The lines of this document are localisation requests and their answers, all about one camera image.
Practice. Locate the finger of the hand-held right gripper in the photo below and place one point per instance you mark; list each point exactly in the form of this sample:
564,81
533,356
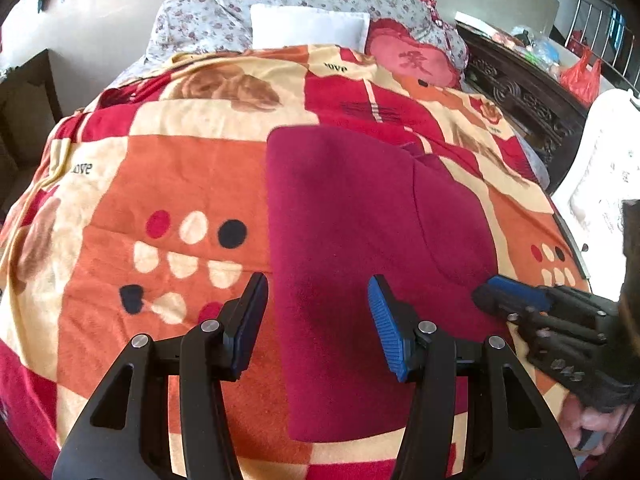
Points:
492,305
522,292

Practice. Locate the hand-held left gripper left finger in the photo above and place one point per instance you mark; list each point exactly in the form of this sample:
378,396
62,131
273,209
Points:
248,330

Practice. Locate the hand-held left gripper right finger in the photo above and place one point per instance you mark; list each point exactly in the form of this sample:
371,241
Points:
387,327

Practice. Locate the magenta fleece garment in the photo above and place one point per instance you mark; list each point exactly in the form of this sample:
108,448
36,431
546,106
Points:
360,220

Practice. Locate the person's right hand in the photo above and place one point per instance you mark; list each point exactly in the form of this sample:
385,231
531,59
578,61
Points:
590,422

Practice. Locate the red orange printed blanket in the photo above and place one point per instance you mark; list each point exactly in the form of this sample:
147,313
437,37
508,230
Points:
150,185

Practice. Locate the dark carved wooden headboard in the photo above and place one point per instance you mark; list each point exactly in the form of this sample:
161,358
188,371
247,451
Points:
525,95

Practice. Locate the red plastic bag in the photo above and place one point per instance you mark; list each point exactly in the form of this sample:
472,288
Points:
582,77

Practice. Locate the clear plastic bag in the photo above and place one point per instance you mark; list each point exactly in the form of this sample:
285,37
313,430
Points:
542,52

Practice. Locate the red heart cushion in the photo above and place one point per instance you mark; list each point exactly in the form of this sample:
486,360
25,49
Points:
410,55

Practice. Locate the metal railing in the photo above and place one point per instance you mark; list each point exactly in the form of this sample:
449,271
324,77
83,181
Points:
600,15

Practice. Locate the white pillow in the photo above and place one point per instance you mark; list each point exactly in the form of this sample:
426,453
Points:
307,27

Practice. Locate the floral pillow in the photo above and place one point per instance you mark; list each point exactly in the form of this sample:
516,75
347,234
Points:
195,20

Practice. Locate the dark wooden table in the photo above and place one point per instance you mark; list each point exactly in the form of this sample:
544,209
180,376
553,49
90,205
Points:
25,105

